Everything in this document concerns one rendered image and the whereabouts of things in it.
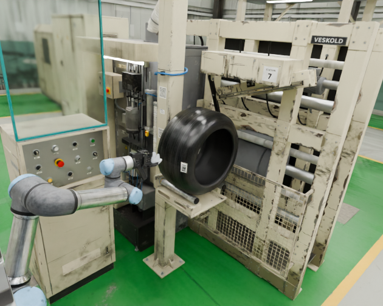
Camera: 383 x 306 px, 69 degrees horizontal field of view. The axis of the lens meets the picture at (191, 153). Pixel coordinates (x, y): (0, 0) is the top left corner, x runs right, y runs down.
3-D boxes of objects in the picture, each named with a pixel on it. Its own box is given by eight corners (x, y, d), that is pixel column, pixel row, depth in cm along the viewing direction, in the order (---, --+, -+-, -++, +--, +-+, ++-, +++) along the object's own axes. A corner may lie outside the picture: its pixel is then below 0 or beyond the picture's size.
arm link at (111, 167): (98, 173, 135) (98, 157, 133) (118, 170, 143) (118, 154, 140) (106, 179, 130) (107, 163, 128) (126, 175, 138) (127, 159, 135)
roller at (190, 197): (165, 180, 201) (161, 184, 199) (162, 176, 198) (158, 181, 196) (200, 200, 179) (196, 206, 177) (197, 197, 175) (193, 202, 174)
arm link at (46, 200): (46, 196, 90) (146, 185, 131) (28, 184, 96) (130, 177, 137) (39, 229, 91) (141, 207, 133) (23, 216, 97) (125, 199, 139)
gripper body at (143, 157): (154, 153, 147) (135, 156, 138) (152, 167, 149) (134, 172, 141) (145, 148, 152) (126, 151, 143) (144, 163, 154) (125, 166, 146)
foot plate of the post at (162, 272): (142, 260, 246) (142, 257, 245) (165, 246, 264) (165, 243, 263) (161, 278, 229) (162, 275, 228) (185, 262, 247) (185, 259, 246)
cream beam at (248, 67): (199, 73, 191) (200, 50, 186) (222, 71, 208) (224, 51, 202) (278, 88, 153) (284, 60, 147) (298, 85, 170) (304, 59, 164)
